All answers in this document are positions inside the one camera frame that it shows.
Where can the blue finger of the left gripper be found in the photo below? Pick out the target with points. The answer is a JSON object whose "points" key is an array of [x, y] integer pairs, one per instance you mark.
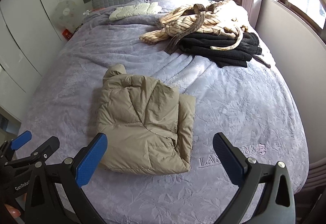
{"points": [[21, 140]]}

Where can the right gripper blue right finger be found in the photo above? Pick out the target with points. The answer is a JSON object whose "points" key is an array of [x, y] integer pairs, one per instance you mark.
{"points": [[276, 203]]}

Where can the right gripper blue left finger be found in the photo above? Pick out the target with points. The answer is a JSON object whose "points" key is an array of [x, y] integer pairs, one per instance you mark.
{"points": [[43, 203]]}

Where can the beige puffer down jacket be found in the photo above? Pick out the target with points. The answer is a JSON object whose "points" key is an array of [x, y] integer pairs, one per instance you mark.
{"points": [[148, 124]]}

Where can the left hand on gripper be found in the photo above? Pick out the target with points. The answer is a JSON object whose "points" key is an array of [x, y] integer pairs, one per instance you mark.
{"points": [[14, 205]]}

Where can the white wardrobe with drawers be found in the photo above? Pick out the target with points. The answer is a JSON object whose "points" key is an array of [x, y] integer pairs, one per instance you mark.
{"points": [[29, 44]]}

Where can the red small box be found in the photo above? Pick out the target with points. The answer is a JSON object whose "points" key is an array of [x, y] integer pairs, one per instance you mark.
{"points": [[67, 34]]}

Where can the white round desk fan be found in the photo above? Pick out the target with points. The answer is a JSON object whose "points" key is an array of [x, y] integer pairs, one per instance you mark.
{"points": [[65, 15]]}

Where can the black folded fleece garment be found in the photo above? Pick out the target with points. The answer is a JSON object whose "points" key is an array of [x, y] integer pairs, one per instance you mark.
{"points": [[223, 50]]}

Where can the pale green folded garment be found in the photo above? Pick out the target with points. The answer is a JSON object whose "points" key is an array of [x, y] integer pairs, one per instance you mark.
{"points": [[135, 10]]}

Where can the cream striped robe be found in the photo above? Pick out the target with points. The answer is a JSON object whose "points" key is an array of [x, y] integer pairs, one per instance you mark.
{"points": [[219, 18]]}

